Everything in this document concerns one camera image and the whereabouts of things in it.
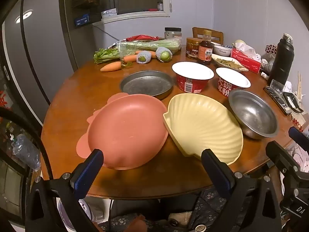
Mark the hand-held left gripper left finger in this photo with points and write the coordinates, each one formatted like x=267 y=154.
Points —
x=86 y=175

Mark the round metal plate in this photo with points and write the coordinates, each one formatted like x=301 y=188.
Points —
x=144 y=84

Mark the wooden sticks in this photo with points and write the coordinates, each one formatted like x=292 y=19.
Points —
x=299 y=87

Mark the white flat box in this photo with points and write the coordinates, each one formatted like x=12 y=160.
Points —
x=108 y=13

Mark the pink crab-shaped plate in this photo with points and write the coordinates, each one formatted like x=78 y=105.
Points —
x=125 y=130

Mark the small white bottle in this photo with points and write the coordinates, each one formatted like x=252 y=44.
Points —
x=264 y=75

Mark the orange carrot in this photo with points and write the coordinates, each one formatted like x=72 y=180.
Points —
x=130 y=58
x=152 y=54

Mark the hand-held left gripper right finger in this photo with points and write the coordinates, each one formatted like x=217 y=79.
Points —
x=217 y=172

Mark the small jar on windowsill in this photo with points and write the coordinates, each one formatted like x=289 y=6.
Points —
x=159 y=6

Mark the celery in plastic bag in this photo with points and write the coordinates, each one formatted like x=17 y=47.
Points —
x=144 y=45

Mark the red snack bag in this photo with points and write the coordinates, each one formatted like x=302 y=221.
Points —
x=142 y=38

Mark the dark sauce bottle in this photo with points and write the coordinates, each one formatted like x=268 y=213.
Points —
x=205 y=53

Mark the green fruit in foam net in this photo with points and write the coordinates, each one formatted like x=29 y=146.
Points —
x=144 y=57
x=164 y=55

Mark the pale yellow roll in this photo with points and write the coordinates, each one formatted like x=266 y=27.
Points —
x=239 y=43

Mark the chili sauce jar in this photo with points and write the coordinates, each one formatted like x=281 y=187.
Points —
x=192 y=48

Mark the clear plastic bag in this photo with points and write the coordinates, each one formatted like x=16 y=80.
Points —
x=24 y=149

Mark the red tissue box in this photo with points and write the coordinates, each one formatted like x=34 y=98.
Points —
x=246 y=61

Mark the floral dark clothing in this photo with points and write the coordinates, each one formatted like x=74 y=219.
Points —
x=120 y=221

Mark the dark red bead bouquet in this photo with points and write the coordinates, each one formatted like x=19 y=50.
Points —
x=271 y=49

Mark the yellow shell-shaped plate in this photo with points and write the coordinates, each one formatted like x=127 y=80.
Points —
x=205 y=125

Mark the glass jar with black lid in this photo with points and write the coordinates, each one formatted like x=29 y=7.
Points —
x=172 y=33

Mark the blue box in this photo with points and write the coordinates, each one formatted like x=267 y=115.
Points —
x=82 y=20

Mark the white and blue ceramic bowl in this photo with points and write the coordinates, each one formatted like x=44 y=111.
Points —
x=222 y=51

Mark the white dish of pickled vegetables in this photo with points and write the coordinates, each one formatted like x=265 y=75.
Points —
x=229 y=62

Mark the black thermos flask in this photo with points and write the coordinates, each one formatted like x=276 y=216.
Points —
x=281 y=60

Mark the large carrot with greens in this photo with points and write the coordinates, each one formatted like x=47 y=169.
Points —
x=111 y=66

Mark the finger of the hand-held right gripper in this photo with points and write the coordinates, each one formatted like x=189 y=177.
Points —
x=295 y=134
x=281 y=154

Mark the metal bowl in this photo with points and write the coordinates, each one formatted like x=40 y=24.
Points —
x=253 y=113

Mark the white plastic bucket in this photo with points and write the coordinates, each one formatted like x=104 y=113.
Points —
x=70 y=218

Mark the red paper noodle bowl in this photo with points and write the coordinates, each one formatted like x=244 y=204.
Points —
x=190 y=71
x=231 y=77

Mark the grey refrigerator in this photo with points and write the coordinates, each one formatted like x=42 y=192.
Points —
x=43 y=41

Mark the wooden chair back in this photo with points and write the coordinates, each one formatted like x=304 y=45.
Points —
x=217 y=36

